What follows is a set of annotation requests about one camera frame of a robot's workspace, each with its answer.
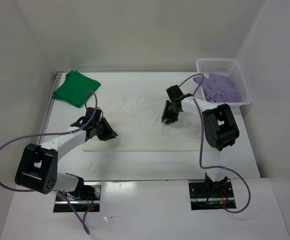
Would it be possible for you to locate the lavender t shirt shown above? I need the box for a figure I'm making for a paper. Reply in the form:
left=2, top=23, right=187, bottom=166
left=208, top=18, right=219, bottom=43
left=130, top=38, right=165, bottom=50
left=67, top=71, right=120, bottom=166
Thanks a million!
left=193, top=73, right=241, bottom=103

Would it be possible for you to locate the white plastic basket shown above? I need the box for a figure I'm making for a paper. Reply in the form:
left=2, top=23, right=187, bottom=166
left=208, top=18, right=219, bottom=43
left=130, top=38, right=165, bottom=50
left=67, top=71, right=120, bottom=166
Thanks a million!
left=195, top=58, right=252, bottom=108

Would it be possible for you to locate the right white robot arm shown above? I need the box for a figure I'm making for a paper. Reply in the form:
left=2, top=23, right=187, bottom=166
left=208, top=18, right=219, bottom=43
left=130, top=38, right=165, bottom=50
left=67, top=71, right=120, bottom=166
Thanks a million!
left=161, top=93, right=240, bottom=197

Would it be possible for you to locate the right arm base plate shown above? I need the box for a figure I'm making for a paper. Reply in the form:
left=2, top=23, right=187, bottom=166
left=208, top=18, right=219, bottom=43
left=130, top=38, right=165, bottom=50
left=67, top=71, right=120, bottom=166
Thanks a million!
left=188, top=180, right=237, bottom=211

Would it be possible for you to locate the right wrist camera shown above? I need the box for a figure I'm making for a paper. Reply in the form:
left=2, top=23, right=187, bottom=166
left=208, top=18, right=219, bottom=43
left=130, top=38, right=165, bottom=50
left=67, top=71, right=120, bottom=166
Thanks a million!
left=166, top=85, right=184, bottom=101

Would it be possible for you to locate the cream white t shirt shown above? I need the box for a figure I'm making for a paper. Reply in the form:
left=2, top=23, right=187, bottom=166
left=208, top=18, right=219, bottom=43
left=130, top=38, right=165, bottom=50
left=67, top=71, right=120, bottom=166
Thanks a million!
left=82, top=93, right=201, bottom=152

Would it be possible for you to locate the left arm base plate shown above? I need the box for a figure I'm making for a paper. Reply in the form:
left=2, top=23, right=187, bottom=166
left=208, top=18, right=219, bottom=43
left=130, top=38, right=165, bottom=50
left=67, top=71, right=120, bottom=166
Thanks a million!
left=53, top=181, right=102, bottom=213

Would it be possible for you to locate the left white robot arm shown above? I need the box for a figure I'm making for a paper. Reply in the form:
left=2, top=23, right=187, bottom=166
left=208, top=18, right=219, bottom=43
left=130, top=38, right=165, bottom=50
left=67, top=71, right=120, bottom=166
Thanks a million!
left=15, top=116, right=118, bottom=200

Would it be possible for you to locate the green t shirt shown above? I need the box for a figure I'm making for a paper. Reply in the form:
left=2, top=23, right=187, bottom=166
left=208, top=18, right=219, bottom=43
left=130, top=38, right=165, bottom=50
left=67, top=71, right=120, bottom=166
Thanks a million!
left=52, top=70, right=101, bottom=108

